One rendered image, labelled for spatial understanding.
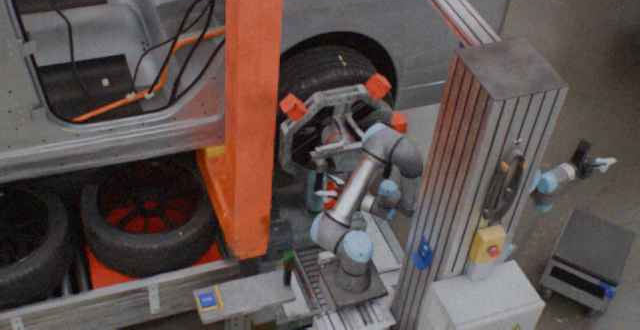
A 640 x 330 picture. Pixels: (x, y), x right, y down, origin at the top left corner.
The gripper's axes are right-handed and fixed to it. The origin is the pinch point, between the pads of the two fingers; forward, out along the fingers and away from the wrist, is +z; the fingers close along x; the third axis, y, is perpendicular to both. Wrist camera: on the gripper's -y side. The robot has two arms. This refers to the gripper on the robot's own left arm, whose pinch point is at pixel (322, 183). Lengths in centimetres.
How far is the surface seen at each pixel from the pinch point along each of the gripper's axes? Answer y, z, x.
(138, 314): 64, 62, -61
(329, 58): -35, 18, 41
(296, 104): -29.2, 20.3, 11.0
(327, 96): -26.9, 11.6, 25.5
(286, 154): 0.7, 22.5, 9.4
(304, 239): 68, 13, 21
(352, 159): -3.2, -6.9, 17.4
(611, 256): 49, -134, 69
